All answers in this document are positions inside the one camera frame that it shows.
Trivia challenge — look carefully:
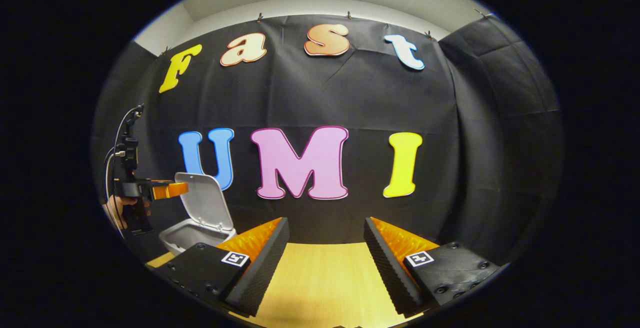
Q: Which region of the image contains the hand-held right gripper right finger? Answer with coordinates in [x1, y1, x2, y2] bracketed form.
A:
[363, 217, 503, 319]

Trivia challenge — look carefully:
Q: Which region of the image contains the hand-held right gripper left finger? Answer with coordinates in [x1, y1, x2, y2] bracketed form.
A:
[150, 217, 291, 319]

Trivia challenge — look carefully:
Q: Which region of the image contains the grey desktop garbage bin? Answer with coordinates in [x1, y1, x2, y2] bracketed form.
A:
[159, 172, 238, 257]

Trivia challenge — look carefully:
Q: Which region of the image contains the wooden desktop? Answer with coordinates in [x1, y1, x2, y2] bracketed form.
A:
[145, 242, 416, 328]

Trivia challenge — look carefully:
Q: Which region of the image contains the black backdrop cloth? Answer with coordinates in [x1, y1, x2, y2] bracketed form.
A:
[92, 14, 566, 269]

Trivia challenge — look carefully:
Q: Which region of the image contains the black cable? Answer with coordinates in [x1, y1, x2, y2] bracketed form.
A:
[104, 107, 143, 205]

